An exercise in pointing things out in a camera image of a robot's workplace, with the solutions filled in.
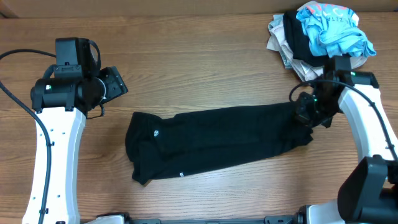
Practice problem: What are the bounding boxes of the black t-shirt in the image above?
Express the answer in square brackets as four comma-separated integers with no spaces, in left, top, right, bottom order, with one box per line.
[125,102,313,185]

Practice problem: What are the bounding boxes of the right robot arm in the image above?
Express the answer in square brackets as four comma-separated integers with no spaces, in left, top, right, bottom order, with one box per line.
[294,56,397,223]

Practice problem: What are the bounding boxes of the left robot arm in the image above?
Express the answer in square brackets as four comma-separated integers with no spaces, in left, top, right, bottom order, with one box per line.
[22,65,128,223]

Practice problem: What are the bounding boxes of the black garment in pile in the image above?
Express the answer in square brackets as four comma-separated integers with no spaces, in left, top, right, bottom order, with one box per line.
[283,11,329,67]

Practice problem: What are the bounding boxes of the beige garment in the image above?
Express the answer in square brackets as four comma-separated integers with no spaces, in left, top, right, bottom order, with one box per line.
[267,14,369,81]

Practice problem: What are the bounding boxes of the light blue printed shirt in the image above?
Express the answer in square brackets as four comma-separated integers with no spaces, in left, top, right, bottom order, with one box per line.
[296,3,376,58]

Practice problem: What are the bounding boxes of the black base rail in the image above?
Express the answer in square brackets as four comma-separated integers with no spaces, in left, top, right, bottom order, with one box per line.
[127,215,294,224]

